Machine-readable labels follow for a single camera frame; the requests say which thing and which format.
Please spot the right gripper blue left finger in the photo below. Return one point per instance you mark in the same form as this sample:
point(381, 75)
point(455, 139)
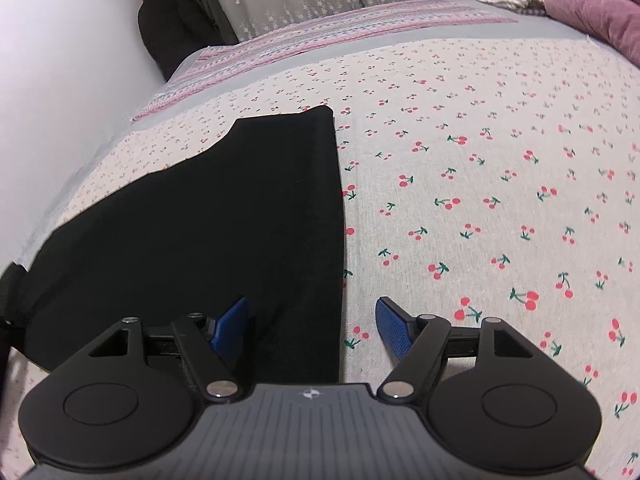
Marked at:
point(228, 331)

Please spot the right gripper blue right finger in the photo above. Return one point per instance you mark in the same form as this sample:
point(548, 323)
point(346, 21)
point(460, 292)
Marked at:
point(396, 327)

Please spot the black pants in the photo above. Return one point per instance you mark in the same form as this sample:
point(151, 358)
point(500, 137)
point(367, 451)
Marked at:
point(258, 216)

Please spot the cherry print bed sheet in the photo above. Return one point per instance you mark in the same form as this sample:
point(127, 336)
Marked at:
point(481, 179)

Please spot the pink striped blanket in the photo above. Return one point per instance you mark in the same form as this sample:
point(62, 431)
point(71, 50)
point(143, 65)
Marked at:
point(215, 65)

